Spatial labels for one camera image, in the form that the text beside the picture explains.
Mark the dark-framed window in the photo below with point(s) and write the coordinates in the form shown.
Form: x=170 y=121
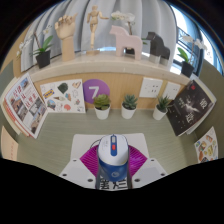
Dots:
x=186 y=26

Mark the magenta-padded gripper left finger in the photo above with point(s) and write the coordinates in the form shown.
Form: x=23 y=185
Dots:
x=89 y=160

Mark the white orchid behind horse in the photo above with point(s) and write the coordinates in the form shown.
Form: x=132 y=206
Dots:
x=123 y=16

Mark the black wooden horse figure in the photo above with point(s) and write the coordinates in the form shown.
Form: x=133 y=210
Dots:
x=156 y=46

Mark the black cover book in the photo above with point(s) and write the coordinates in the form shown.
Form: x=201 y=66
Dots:
x=190 y=108

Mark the wooden mannequin figure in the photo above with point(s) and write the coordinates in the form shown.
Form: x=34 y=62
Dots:
x=94 y=23

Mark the red-edged photo magazine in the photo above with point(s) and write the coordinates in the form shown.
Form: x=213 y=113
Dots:
x=26 y=105

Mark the pink wooden horse figure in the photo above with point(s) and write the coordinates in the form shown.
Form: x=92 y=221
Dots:
x=128 y=41

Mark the grey pleated curtain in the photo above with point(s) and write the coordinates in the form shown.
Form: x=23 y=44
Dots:
x=150 y=16

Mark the white wall socket plate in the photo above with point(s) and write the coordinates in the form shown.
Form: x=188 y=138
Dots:
x=150 y=87

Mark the wooden hand model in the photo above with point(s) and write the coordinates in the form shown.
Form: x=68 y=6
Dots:
x=66 y=36

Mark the purple round number sign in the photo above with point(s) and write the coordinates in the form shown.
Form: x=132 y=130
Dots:
x=95 y=88

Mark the white illustrated sticker card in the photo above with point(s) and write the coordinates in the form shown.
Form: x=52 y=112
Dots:
x=63 y=96

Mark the colourful food picture card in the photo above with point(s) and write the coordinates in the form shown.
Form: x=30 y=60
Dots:
x=206 y=146

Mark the small succulent in white pot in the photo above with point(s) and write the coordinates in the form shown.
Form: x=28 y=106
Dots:
x=159 y=113
x=102 y=111
x=128 y=111

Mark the white switch plate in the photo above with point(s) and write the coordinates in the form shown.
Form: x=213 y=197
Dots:
x=171 y=90

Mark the blue and white computer mouse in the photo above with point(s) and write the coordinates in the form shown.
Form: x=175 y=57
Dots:
x=112 y=156

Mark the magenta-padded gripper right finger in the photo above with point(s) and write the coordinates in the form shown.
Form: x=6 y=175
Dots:
x=136 y=160

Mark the grey-green desk partition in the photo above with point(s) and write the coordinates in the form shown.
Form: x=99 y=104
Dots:
x=215 y=80
x=6 y=83

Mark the white orchid in black pot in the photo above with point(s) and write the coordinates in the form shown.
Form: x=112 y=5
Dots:
x=43 y=59
x=186 y=68

